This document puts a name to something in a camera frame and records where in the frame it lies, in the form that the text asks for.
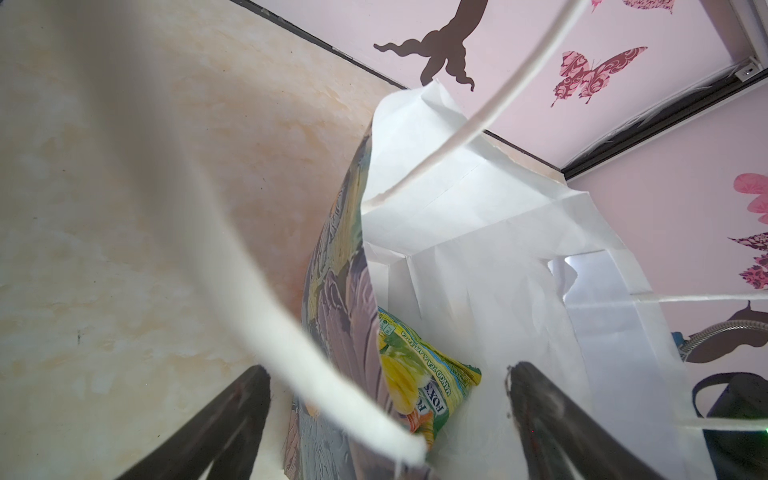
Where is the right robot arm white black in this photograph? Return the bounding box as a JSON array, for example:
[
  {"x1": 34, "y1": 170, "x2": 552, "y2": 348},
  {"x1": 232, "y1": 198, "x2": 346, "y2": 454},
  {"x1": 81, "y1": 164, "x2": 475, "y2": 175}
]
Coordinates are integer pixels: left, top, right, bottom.
[{"x1": 672, "y1": 319, "x2": 767, "y2": 479}]

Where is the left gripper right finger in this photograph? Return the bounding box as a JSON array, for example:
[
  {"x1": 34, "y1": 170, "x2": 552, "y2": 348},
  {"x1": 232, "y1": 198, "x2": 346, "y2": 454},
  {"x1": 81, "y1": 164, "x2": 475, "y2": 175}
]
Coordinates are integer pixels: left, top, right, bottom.
[{"x1": 506, "y1": 361, "x2": 661, "y2": 479}]

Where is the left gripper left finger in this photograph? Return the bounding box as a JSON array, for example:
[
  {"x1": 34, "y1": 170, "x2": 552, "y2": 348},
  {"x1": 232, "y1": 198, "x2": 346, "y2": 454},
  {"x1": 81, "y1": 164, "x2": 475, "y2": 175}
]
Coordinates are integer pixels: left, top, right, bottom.
[{"x1": 120, "y1": 365, "x2": 271, "y2": 479}]

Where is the green Fox's candy bag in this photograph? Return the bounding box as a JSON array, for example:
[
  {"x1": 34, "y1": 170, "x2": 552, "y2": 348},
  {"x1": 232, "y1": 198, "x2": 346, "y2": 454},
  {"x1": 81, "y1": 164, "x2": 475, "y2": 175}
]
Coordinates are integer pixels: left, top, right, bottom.
[{"x1": 377, "y1": 308, "x2": 482, "y2": 448}]

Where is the patterned paper gift bag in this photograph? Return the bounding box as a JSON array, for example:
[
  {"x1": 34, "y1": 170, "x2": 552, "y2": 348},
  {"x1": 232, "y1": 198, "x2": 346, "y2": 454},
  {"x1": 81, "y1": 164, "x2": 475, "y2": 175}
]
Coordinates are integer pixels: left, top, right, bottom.
[{"x1": 65, "y1": 0, "x2": 768, "y2": 480}]

